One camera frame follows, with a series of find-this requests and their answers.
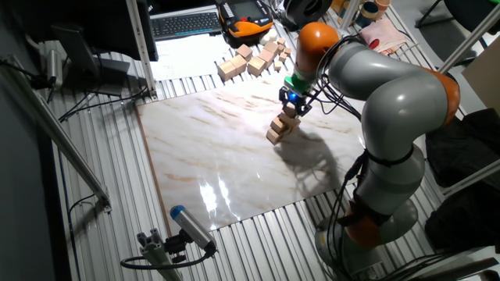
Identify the silver camera with blue cap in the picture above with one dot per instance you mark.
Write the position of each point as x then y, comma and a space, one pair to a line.
193, 228

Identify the orange black teach pendant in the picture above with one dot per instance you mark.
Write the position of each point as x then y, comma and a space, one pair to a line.
245, 19

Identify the black cloth bag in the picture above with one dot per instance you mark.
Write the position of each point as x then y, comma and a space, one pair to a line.
465, 148

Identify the large wooden cube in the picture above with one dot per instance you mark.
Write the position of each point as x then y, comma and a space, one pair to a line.
256, 66
227, 70
266, 57
238, 63
244, 52
271, 47

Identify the dark rimmed paper cup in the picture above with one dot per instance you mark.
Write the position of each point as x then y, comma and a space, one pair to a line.
367, 13

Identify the white marble pattern board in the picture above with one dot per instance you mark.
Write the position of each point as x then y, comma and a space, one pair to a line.
215, 156

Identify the printed white paper sheet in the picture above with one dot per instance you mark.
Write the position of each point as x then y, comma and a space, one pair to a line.
189, 56

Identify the orange paper cup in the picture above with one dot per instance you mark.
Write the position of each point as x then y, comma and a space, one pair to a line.
382, 4

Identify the black office chair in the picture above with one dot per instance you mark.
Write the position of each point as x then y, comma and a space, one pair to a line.
465, 8

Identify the green gripper mounting adapter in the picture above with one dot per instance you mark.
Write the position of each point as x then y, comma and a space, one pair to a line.
296, 82

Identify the tiny wooden cube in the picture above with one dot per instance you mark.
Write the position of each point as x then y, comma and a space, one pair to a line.
283, 57
288, 51
277, 65
280, 48
281, 41

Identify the slanted aluminium frame beam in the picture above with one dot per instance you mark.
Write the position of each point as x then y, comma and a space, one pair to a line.
470, 39

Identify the black padded bag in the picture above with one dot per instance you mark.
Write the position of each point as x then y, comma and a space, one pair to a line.
465, 222

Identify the long aluminium frame beam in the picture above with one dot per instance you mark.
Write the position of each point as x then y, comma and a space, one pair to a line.
58, 134

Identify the white rounded figurine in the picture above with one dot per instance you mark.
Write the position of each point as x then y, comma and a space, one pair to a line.
268, 36

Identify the slim aluminium profile post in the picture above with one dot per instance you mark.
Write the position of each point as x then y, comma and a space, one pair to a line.
349, 13

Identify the black round drum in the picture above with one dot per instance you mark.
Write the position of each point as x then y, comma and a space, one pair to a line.
304, 11

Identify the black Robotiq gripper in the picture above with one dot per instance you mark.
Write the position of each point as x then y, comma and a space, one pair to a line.
295, 97

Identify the black computer keyboard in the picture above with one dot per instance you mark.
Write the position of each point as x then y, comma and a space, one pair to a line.
186, 25

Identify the short aluminium frame beam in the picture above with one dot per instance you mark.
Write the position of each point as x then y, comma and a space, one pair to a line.
474, 177

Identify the brown cardboard box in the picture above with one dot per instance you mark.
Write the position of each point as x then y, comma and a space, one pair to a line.
484, 76

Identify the black computer monitor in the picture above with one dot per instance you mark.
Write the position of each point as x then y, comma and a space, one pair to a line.
97, 23

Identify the pale pink sheet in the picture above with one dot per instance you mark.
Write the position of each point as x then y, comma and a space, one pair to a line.
384, 33

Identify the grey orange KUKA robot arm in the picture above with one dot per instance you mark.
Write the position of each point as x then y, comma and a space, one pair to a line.
402, 105

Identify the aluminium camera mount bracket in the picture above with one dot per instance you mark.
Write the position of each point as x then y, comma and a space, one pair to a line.
154, 250

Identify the small silver camera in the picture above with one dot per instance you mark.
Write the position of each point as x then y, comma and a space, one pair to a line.
54, 68

